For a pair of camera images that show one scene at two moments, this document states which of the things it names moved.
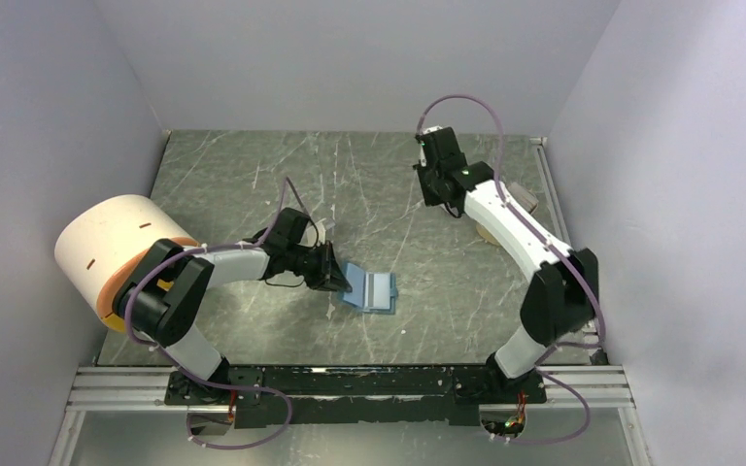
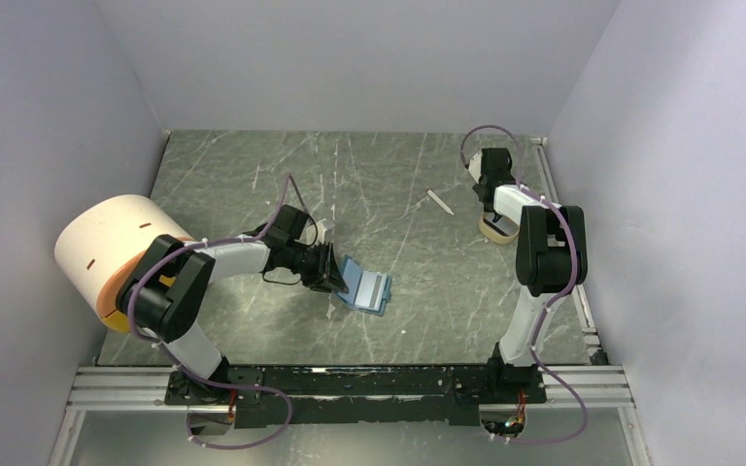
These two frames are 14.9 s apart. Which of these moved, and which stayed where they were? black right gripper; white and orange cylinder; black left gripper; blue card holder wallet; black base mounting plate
Moved: black right gripper; blue card holder wallet
Stayed: black base mounting plate; black left gripper; white and orange cylinder
